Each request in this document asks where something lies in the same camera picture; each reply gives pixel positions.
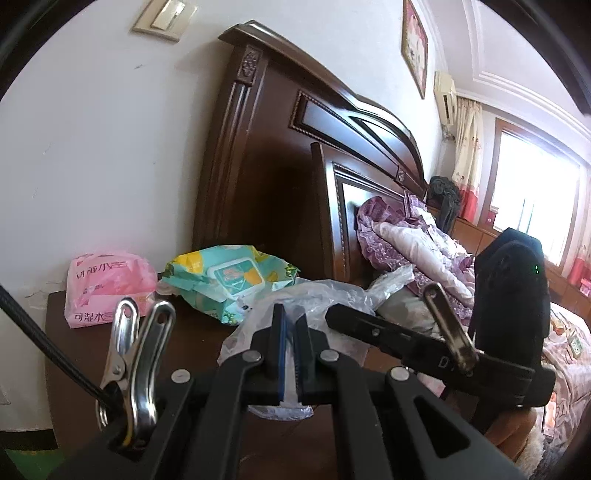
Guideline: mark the wooden cabinet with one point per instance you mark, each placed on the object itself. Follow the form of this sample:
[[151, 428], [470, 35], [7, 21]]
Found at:
[[480, 240]]

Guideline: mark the pink tissue pack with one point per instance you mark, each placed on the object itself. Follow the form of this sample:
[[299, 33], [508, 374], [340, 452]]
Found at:
[[106, 290]]

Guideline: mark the framed wall picture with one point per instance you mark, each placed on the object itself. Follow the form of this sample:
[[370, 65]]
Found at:
[[414, 46]]

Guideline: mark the window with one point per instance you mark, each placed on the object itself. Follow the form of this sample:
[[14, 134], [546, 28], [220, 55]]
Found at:
[[535, 194]]

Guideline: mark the floral curtain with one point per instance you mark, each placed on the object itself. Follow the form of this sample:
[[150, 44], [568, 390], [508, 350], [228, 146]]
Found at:
[[466, 157], [577, 272]]

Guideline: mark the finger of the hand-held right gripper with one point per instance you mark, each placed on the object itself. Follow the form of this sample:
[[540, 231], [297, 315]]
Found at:
[[369, 330]]

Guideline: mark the teal wet wipes pack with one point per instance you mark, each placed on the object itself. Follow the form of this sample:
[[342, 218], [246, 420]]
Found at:
[[231, 277]]

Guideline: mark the wall air conditioner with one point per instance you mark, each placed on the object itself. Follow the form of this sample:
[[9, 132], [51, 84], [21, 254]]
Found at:
[[445, 97]]

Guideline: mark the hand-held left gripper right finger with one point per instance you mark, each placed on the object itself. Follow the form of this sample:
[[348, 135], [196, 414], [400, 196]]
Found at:
[[299, 364]]

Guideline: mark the purple quilt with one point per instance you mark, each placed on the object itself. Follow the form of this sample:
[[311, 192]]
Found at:
[[406, 240]]

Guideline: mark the brown wooden headboard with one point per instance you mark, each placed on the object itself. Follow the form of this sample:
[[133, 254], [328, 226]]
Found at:
[[268, 161]]

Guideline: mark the person's right forearm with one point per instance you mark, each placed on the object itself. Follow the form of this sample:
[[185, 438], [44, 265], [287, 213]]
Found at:
[[535, 454]]

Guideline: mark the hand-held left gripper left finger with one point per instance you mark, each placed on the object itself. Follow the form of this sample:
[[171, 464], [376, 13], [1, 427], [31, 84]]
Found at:
[[282, 355]]

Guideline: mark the green floor mat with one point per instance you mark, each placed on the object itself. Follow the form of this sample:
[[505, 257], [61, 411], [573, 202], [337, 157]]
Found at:
[[27, 466]]

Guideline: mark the brown wooden nightstand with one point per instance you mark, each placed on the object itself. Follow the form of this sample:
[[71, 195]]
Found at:
[[115, 360]]

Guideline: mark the beige wall switch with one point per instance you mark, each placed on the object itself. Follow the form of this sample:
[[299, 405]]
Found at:
[[166, 21]]

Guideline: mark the white pillow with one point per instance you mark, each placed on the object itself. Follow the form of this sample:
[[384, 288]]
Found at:
[[415, 304]]

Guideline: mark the dark clothing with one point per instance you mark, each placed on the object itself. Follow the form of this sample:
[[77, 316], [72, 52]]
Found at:
[[445, 198]]

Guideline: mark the pink printed bed blanket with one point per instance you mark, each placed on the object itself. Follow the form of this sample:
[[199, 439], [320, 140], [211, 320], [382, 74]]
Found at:
[[568, 360]]

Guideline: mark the person's right hand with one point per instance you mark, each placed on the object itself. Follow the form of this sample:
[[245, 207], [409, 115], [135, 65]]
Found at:
[[512, 434]]

